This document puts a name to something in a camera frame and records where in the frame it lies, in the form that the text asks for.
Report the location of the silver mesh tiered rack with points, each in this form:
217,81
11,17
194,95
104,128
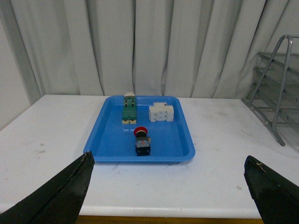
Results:
274,97

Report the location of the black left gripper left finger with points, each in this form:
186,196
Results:
59,200

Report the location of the white curtain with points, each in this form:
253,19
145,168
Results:
181,48

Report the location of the green relay module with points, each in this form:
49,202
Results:
129,109

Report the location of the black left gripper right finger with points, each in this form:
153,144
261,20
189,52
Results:
276,198

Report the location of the white circuit breaker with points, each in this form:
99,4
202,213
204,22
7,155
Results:
161,112

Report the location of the red emergency stop button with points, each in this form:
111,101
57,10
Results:
142,141

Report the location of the blue plastic tray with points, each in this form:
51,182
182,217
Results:
112,141

